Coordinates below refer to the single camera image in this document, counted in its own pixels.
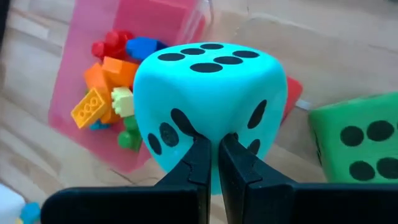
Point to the cyan small brick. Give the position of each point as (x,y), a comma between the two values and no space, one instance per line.
(99,126)
(29,213)

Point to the short orange block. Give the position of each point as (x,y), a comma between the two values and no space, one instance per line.
(119,71)

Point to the blue one-stud block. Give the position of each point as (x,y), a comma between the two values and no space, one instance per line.
(143,48)

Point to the teal foam die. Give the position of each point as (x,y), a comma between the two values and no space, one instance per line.
(211,93)

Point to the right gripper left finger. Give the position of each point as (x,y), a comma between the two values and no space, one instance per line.
(140,205)

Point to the red two-stud block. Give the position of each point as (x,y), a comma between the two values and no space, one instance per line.
(112,43)

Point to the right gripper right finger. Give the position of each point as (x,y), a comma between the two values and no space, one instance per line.
(311,202)

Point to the yellow small brick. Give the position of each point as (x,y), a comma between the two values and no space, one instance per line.
(18,221)

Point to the orange-yellow brick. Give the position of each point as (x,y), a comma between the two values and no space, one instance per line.
(88,109)

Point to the pink plastic bin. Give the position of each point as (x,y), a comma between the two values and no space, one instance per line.
(140,18)

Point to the green two-stud block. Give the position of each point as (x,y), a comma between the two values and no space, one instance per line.
(129,140)

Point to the clear plastic bin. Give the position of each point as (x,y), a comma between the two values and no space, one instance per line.
(280,37)

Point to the white plastic bin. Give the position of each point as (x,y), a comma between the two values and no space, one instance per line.
(9,205)

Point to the green foam die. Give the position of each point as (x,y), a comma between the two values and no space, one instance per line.
(357,124)

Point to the long orange block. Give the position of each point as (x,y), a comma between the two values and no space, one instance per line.
(94,79)

